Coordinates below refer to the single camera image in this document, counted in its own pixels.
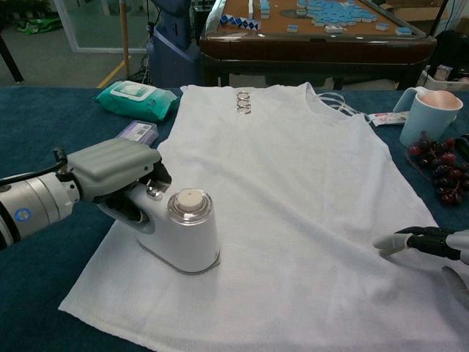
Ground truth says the blue white snake cube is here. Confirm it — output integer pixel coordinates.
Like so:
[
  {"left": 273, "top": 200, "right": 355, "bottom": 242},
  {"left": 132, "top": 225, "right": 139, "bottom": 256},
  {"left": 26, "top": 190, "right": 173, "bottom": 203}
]
[{"left": 218, "top": 12, "right": 263, "bottom": 31}]

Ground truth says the small white pink sachet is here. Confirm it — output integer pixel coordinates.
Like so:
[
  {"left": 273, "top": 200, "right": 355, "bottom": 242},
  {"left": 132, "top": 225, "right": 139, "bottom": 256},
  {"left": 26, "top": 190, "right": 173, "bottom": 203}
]
[{"left": 368, "top": 111, "right": 410, "bottom": 128}]

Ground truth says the white plastic basket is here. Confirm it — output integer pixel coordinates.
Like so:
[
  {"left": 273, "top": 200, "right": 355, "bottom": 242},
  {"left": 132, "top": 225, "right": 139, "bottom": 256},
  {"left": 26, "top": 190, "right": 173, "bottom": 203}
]
[{"left": 419, "top": 65, "right": 469, "bottom": 92}]

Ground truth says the white handheld steam iron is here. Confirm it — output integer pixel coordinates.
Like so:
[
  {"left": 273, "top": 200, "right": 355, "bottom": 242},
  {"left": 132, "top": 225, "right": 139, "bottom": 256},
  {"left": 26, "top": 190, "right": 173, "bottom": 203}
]
[{"left": 97, "top": 179, "right": 223, "bottom": 275}]

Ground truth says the grey black left robot hand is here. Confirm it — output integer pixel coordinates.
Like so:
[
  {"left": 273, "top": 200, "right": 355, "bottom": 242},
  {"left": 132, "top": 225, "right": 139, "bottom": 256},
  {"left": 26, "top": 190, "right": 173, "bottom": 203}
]
[{"left": 67, "top": 141, "right": 172, "bottom": 223}]

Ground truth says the silver ring chain ornament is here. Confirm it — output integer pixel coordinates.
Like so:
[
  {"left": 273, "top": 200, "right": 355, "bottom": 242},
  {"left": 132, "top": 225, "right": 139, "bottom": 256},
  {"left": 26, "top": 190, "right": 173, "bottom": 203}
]
[{"left": 235, "top": 90, "right": 253, "bottom": 117}]

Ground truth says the dark blue table cloth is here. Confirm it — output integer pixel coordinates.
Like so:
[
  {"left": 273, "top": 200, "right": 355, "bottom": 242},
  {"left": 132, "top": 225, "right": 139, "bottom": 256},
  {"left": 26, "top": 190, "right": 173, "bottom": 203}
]
[{"left": 0, "top": 86, "right": 469, "bottom": 352}]

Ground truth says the light blue plastic mug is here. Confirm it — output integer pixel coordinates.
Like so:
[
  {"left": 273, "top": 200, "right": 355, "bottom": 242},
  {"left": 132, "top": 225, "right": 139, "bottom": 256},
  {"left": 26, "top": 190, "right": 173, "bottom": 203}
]
[{"left": 393, "top": 87, "right": 462, "bottom": 147}]

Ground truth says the dark green object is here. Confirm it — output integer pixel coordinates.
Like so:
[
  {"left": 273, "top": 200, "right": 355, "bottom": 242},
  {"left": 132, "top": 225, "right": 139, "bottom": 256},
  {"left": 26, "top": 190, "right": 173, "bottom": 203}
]
[{"left": 456, "top": 134, "right": 469, "bottom": 162}]

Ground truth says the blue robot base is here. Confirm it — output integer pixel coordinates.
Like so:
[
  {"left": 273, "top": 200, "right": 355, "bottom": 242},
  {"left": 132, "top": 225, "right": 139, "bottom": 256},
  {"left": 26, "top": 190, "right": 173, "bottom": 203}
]
[{"left": 146, "top": 0, "right": 202, "bottom": 89}]

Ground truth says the white framed glass partition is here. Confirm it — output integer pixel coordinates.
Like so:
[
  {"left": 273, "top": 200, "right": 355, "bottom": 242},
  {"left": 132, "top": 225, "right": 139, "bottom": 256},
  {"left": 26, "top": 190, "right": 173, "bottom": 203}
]
[{"left": 51, "top": 0, "right": 151, "bottom": 52}]

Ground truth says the black table leg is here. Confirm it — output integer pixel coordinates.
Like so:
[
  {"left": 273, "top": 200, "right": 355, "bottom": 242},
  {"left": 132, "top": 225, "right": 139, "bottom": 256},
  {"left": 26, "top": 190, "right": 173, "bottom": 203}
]
[{"left": 0, "top": 34, "right": 25, "bottom": 84}]

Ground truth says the grey black right robot hand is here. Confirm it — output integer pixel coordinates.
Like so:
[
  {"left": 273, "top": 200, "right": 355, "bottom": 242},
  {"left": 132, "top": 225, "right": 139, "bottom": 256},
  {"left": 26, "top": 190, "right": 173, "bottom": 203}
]
[{"left": 372, "top": 226, "right": 469, "bottom": 305}]

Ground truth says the white sleeveless knit top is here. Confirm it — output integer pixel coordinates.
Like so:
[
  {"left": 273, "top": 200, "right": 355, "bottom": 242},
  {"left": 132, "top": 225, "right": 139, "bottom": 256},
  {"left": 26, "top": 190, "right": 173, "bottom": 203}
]
[{"left": 58, "top": 82, "right": 469, "bottom": 352}]

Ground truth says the green bag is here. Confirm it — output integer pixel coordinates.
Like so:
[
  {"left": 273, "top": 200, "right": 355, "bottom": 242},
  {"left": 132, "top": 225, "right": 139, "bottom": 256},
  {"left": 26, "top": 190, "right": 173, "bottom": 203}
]
[{"left": 16, "top": 18, "right": 62, "bottom": 36}]

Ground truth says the wooden pole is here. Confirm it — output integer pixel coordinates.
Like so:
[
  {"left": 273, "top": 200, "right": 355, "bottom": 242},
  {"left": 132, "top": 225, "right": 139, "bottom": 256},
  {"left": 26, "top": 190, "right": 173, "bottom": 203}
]
[{"left": 120, "top": 0, "right": 132, "bottom": 78}]

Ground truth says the clear purple plastic box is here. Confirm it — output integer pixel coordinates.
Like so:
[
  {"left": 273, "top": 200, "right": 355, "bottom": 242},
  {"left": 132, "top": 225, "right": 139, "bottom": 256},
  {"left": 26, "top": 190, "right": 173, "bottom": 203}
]
[{"left": 115, "top": 120, "right": 159, "bottom": 150}]

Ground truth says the dark red cherry bunch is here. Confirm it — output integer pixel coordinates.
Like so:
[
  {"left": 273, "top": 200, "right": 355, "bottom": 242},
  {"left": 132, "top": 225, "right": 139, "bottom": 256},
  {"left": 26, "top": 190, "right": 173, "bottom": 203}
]
[{"left": 406, "top": 131, "right": 469, "bottom": 206}]

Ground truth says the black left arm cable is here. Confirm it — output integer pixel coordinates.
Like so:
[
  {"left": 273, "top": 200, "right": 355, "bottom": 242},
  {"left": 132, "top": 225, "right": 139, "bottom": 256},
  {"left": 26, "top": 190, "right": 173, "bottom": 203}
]
[{"left": 0, "top": 147, "right": 70, "bottom": 184}]

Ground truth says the green wet wipes pack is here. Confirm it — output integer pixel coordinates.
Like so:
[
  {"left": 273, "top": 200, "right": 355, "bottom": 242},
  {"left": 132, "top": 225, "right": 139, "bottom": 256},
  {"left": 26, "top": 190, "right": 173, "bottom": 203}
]
[{"left": 94, "top": 80, "right": 180, "bottom": 124}]

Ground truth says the brown mahjong table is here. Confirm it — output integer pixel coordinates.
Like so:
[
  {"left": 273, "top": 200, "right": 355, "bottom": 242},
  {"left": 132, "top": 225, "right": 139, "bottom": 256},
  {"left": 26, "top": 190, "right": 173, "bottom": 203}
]
[{"left": 199, "top": 0, "right": 437, "bottom": 91}]

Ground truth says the blue mahjong tile pile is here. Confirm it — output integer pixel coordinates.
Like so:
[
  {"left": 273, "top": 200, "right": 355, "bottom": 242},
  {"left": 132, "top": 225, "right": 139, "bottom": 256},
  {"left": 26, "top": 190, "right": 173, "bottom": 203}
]
[{"left": 307, "top": 0, "right": 374, "bottom": 26}]

